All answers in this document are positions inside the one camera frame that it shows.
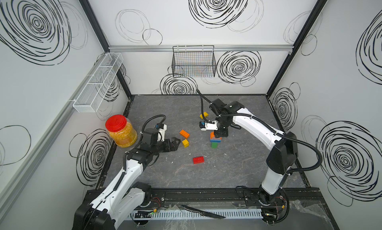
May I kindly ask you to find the orange round lego piece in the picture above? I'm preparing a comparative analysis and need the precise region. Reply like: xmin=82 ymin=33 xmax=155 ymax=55
xmin=210 ymin=132 xmax=222 ymax=140

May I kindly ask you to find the green tall lego brick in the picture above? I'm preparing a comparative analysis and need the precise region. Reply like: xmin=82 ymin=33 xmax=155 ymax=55
xmin=211 ymin=142 xmax=218 ymax=149

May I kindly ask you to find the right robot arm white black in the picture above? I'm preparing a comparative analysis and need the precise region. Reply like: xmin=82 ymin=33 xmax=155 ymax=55
xmin=212 ymin=104 xmax=298 ymax=206

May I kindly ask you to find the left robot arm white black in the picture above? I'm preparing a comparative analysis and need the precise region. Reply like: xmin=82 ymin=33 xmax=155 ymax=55
xmin=72 ymin=137 xmax=181 ymax=230

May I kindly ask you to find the yellow square lego brick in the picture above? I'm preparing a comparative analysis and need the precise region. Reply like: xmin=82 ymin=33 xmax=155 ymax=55
xmin=182 ymin=139 xmax=190 ymax=148

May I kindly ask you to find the orange long lego brick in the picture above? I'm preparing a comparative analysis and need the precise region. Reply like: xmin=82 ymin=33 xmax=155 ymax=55
xmin=180 ymin=130 xmax=190 ymax=139

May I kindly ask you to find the yellow curved lego brick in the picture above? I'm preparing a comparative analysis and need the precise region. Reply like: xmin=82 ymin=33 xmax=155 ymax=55
xmin=200 ymin=112 xmax=209 ymax=119

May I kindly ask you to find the red flat lego brick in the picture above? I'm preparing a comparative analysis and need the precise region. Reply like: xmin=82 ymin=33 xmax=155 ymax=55
xmin=193 ymin=156 xmax=205 ymax=164

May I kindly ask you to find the plastic jar red lid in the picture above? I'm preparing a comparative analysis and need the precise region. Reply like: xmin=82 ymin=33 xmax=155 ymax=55
xmin=105 ymin=115 xmax=137 ymax=148

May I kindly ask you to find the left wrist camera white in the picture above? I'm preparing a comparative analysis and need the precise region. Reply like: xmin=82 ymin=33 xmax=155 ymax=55
xmin=158 ymin=124 xmax=167 ymax=141

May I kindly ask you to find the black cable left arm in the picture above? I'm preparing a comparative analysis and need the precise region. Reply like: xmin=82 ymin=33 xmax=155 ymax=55
xmin=141 ymin=114 xmax=167 ymax=134

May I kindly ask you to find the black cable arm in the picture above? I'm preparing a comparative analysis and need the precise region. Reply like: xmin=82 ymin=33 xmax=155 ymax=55
xmin=196 ymin=89 xmax=323 ymax=172
xmin=141 ymin=114 xmax=167 ymax=134

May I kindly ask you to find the black wire basket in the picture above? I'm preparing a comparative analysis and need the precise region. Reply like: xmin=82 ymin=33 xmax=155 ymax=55
xmin=171 ymin=45 xmax=217 ymax=78

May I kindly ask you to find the white slotted cable duct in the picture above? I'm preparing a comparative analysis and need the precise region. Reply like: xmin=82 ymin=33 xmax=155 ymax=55
xmin=127 ymin=209 xmax=263 ymax=221

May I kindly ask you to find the white wire shelf basket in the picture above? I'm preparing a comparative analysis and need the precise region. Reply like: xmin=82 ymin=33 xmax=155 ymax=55
xmin=73 ymin=53 xmax=123 ymax=113

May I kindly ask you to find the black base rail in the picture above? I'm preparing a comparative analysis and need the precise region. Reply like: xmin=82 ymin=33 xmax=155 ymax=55
xmin=149 ymin=187 xmax=323 ymax=207

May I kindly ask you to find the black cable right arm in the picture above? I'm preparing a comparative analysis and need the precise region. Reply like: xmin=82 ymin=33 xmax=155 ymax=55
xmin=196 ymin=89 xmax=323 ymax=172

